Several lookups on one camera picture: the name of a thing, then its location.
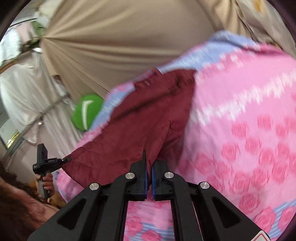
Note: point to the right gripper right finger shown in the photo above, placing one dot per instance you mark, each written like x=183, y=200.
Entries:
x=199, y=211

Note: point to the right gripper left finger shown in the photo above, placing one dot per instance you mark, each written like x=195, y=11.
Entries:
x=99, y=211

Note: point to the maroon puffer jacket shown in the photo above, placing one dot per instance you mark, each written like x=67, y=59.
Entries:
x=148, y=123

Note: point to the person's left hand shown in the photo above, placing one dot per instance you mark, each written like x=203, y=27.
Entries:
x=47, y=183

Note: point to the person's head dark hair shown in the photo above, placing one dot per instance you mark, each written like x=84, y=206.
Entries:
x=22, y=210

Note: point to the green pillow white stripe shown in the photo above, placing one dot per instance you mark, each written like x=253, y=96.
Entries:
x=86, y=110

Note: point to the pink floral bed sheet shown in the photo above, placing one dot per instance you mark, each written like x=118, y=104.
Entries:
x=240, y=137

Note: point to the beige curtain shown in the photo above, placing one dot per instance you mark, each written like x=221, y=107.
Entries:
x=95, y=45

